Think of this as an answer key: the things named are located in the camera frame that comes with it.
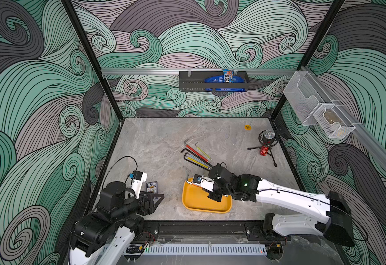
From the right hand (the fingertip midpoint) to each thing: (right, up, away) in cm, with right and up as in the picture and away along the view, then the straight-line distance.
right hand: (206, 184), depth 75 cm
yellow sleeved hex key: (-3, +6, +22) cm, 23 cm away
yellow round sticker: (+34, +27, +39) cm, 58 cm away
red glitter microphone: (+33, +20, +7) cm, 39 cm away
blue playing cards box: (-27, -5, +10) cm, 30 cm away
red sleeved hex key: (-4, +12, +26) cm, 29 cm away
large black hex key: (-3, +9, +25) cm, 27 cm away
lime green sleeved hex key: (+2, +10, +25) cm, 27 cm away
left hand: (-20, 0, -13) cm, 23 cm away
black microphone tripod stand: (+30, +18, +9) cm, 36 cm away
